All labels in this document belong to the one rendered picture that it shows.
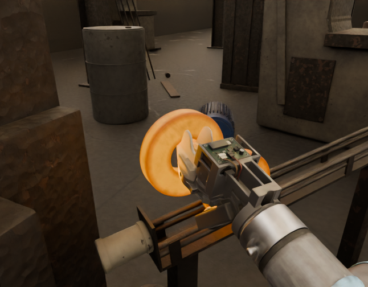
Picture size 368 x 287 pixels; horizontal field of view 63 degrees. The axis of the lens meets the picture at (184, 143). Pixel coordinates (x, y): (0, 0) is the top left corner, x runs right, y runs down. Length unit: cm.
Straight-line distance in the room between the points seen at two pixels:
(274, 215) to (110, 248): 29
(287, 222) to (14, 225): 34
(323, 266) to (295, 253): 3
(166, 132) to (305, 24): 226
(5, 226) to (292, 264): 35
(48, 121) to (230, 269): 109
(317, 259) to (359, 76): 229
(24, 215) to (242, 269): 113
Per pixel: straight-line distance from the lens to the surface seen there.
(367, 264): 53
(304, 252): 35
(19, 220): 47
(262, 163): 63
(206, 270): 144
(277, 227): 36
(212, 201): 43
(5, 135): 55
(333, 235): 176
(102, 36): 286
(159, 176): 51
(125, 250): 55
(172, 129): 49
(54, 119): 60
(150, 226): 53
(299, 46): 268
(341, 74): 261
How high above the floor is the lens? 106
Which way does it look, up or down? 25 degrees down
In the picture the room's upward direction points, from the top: straight up
